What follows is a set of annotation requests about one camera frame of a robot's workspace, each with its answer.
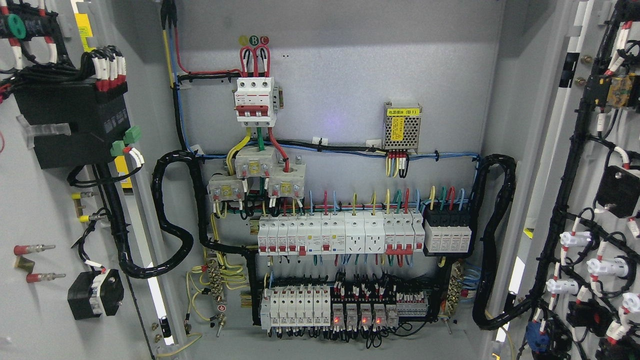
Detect black left cable conduit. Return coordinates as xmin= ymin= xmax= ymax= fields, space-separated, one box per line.
xmin=100 ymin=150 xmax=258 ymax=280

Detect black cable conduit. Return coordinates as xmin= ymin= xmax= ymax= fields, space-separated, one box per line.
xmin=100 ymin=150 xmax=258 ymax=280
xmin=470 ymin=154 xmax=536 ymax=331

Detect white breaker and socket row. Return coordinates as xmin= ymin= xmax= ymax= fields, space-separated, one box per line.
xmin=257 ymin=210 xmax=426 ymax=256

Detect red white main breaker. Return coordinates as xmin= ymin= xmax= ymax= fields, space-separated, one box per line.
xmin=233 ymin=77 xmax=277 ymax=128

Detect grey cabinet door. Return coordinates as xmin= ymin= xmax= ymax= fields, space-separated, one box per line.
xmin=473 ymin=0 xmax=639 ymax=360
xmin=0 ymin=0 xmax=178 ymax=360

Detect black surge protector block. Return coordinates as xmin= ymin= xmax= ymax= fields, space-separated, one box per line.
xmin=423 ymin=204 xmax=473 ymax=258

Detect grey cabinet enclosure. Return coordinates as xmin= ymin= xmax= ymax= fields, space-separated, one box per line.
xmin=107 ymin=0 xmax=556 ymax=360

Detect black right cable conduit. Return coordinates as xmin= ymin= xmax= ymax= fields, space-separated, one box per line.
xmin=470 ymin=154 xmax=536 ymax=331

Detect grey current transformers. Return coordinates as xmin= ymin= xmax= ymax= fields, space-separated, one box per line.
xmin=207 ymin=146 xmax=306 ymax=205

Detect metal mesh power supply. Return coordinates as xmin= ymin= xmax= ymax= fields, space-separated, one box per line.
xmin=382 ymin=101 xmax=423 ymax=151

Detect black digital power meter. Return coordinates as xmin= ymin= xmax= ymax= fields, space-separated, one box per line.
xmin=14 ymin=78 xmax=142 ymax=169

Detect relay and terminal row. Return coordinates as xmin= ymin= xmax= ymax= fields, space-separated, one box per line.
xmin=259 ymin=271 xmax=432 ymax=340

